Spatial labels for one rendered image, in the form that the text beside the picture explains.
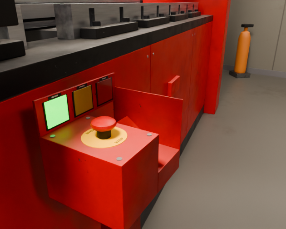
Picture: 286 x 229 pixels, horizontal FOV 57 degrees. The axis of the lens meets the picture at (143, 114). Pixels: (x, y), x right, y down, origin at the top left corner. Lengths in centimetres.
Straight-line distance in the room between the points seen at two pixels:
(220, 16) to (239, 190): 140
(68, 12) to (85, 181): 52
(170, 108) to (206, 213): 100
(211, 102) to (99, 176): 220
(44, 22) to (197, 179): 117
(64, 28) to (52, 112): 42
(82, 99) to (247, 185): 134
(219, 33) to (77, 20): 172
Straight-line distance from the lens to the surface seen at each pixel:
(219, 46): 241
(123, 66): 82
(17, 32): 66
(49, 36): 104
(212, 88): 249
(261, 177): 179
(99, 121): 40
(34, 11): 107
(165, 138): 54
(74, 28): 81
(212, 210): 147
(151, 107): 53
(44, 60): 54
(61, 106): 45
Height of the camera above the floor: 97
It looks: 23 degrees down
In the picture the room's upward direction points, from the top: straight up
